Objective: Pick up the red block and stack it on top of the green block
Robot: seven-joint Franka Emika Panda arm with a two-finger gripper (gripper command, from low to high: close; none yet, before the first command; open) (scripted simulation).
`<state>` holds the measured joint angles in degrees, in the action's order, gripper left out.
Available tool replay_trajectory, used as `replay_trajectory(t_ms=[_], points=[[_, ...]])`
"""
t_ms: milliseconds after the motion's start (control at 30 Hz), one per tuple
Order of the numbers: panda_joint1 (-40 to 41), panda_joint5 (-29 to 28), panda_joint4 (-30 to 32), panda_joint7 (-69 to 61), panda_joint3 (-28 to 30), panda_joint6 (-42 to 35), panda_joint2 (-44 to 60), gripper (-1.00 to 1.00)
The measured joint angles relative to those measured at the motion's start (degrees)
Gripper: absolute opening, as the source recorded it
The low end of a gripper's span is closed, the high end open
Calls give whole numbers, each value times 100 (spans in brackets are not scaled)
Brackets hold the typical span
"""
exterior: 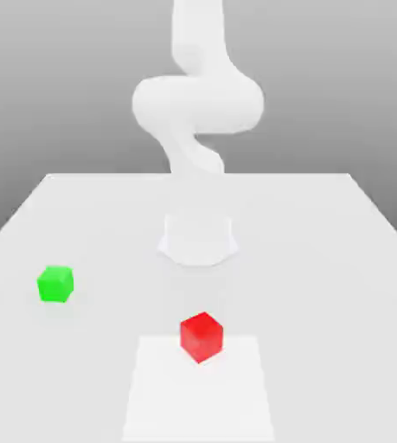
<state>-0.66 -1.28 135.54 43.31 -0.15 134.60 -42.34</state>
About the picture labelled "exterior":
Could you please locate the small red cube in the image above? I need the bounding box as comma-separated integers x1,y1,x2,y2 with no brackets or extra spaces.
179,311,225,365

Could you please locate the small green cube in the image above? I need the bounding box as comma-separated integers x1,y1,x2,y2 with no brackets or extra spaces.
35,265,75,305

